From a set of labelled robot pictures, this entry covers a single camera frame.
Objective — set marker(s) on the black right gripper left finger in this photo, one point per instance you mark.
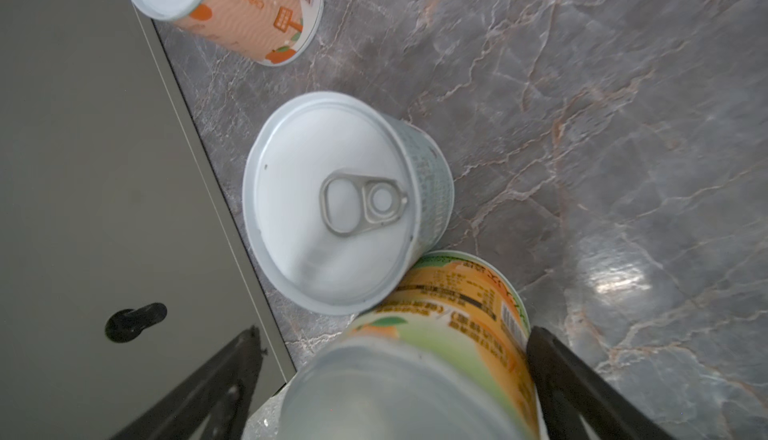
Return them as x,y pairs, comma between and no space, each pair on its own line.
214,399

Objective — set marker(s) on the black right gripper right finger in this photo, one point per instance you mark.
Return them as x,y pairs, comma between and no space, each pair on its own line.
576,402

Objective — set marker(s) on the green orange label can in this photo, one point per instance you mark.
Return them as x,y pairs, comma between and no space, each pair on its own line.
442,357

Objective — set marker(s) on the grey metal cabinet box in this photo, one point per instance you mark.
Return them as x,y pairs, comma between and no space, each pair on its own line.
122,270

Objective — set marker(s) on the white-lid grey can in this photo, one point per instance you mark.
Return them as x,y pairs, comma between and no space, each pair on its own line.
340,200

